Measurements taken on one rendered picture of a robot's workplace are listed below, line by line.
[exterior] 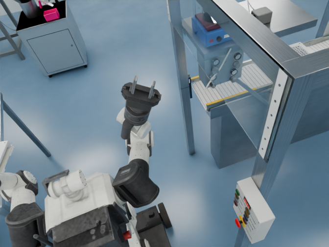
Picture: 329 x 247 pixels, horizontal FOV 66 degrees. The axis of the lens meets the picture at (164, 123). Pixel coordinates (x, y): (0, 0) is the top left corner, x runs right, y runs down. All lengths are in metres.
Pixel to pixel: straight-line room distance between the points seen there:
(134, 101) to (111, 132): 2.08
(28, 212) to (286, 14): 1.53
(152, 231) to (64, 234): 1.16
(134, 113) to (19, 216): 0.55
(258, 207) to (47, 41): 3.24
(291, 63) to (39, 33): 3.29
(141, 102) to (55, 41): 2.96
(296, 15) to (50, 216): 1.49
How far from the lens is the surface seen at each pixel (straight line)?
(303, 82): 0.64
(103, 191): 0.98
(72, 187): 0.92
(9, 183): 1.24
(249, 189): 1.03
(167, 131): 2.70
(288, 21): 1.56
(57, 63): 3.86
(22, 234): 1.08
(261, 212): 1.01
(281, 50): 0.68
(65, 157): 2.89
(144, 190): 0.98
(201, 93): 1.72
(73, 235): 0.96
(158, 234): 2.04
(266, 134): 0.78
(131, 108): 0.84
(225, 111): 1.71
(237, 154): 2.33
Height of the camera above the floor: 2.10
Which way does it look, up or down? 49 degrees down
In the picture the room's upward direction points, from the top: 13 degrees counter-clockwise
